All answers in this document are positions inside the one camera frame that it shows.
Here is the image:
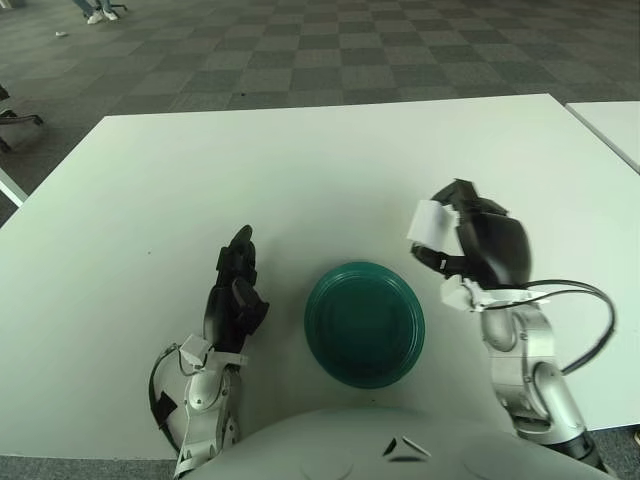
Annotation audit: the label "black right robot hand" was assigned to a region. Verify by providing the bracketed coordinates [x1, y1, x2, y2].
[409, 176, 534, 291]

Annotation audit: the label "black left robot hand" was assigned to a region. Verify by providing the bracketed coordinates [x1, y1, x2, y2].
[201, 224, 272, 355]

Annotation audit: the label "white charger block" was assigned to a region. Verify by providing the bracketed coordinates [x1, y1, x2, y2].
[406, 199, 454, 249]

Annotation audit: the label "dark green round plate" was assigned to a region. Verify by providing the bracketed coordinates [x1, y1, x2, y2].
[304, 259, 427, 391]

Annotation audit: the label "white robot torso shell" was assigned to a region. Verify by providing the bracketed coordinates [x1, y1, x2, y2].
[188, 406, 617, 480]

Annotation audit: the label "grey office chair base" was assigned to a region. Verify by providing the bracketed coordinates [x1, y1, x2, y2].
[0, 83, 46, 154]

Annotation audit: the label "person legs in jeans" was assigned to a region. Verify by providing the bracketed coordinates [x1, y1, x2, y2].
[73, 0, 115, 16]

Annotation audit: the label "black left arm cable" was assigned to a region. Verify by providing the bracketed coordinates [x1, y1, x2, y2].
[147, 341, 190, 452]

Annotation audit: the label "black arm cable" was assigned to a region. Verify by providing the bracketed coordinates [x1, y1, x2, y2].
[147, 341, 190, 452]
[518, 279, 618, 376]

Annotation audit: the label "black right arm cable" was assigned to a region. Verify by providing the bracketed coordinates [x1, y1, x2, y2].
[518, 279, 618, 376]

